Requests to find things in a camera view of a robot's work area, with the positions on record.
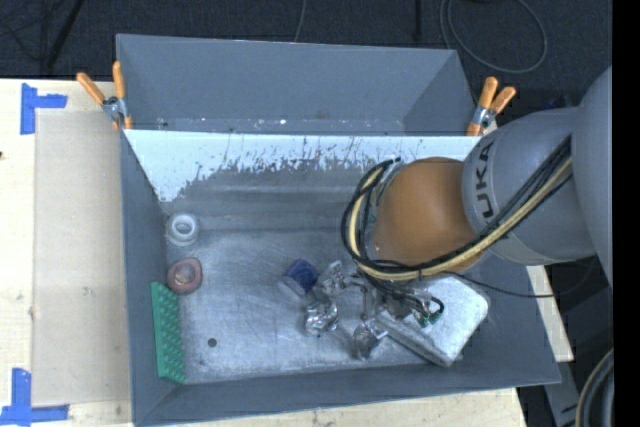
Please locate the crumpled clear plastic thing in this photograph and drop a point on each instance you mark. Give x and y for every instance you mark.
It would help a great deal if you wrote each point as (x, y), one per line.
(320, 319)

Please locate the pale wood flat board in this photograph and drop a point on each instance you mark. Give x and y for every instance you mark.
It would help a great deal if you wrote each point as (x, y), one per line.
(75, 240)

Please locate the blue cylinder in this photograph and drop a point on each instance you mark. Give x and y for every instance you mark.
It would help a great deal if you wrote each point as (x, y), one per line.
(301, 276)

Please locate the clear glass thing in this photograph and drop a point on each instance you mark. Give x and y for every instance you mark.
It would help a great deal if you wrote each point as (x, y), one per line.
(334, 277)

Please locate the grey metal bin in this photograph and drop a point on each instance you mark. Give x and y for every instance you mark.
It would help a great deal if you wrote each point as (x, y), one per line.
(260, 80)

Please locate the green studded flat block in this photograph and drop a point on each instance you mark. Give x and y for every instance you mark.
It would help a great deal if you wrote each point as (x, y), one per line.
(168, 335)

